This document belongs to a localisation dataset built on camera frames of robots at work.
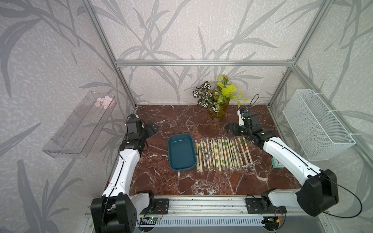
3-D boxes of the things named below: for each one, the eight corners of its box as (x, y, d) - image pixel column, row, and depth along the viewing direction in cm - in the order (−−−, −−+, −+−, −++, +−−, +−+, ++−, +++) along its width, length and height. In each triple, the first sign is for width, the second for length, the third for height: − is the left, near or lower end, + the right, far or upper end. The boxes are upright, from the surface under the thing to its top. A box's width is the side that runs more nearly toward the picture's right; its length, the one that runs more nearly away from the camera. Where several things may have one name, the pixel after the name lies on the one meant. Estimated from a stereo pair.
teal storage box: (166, 172, 87) (164, 168, 82) (170, 137, 103) (169, 132, 98) (195, 172, 87) (195, 168, 82) (196, 137, 103) (195, 132, 98)
